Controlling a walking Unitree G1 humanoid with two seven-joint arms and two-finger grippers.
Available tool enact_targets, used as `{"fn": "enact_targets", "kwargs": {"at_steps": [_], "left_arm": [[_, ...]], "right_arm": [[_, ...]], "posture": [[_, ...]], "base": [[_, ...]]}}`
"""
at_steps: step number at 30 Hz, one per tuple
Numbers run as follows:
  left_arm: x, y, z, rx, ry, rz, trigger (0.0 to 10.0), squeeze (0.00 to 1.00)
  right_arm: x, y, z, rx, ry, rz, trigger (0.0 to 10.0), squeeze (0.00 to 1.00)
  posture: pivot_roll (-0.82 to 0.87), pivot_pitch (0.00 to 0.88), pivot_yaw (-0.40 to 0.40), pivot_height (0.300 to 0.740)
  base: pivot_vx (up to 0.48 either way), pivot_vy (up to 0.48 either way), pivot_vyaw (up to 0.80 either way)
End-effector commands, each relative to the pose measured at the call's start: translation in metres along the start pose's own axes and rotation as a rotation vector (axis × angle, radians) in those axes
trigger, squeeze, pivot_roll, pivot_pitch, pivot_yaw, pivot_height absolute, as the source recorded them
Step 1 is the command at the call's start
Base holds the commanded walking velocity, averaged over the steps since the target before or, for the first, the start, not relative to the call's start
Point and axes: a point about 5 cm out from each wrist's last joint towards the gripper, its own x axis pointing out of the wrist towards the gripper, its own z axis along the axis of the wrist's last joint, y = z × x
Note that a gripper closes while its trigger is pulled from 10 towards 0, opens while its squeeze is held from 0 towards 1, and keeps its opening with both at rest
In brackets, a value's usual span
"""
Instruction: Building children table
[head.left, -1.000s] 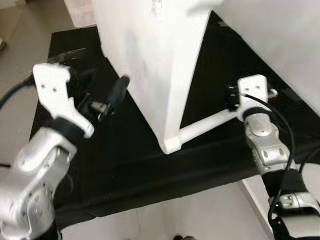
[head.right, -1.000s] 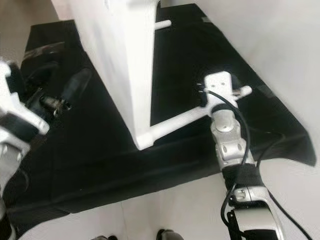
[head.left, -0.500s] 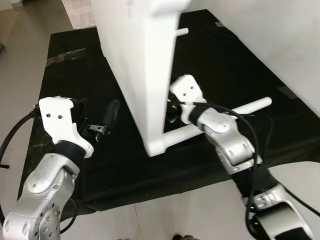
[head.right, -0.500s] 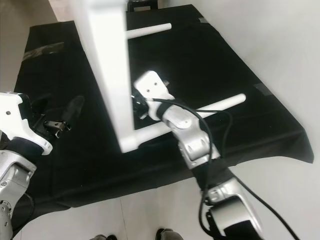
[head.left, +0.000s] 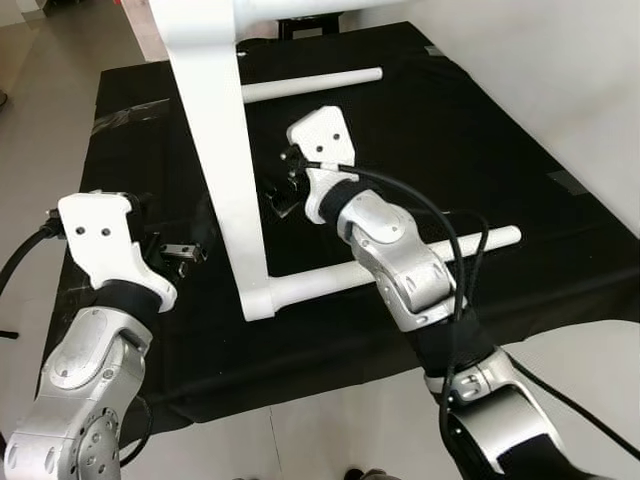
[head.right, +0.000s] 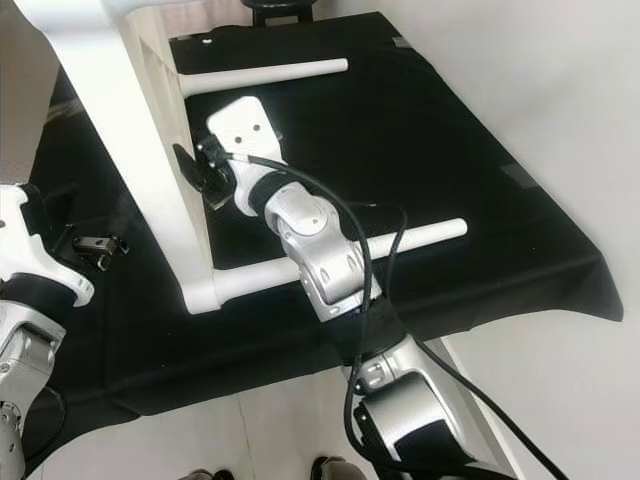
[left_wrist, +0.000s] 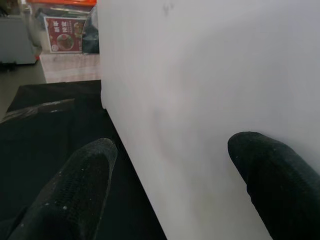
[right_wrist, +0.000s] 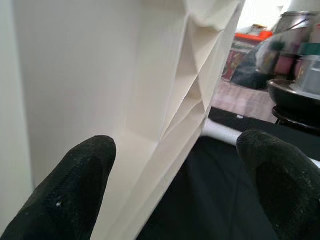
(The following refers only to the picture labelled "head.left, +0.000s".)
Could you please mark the black wooden stool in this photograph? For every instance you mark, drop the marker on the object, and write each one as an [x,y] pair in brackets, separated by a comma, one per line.
[315,25]

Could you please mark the grey tape patch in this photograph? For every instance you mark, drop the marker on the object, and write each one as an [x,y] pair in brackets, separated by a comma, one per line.
[568,182]
[432,50]

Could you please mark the white plastic table top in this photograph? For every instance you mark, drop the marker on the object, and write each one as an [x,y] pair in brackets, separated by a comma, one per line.
[215,150]

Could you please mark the wide grey tape strip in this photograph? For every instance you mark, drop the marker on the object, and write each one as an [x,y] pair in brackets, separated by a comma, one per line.
[130,112]

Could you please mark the black tablecloth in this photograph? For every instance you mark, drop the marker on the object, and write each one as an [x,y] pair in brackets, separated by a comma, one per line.
[450,130]

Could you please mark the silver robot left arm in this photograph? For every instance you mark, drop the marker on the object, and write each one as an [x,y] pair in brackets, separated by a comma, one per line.
[80,400]

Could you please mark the grey robot right leg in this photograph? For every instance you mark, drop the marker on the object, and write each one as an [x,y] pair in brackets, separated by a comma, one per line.
[370,474]

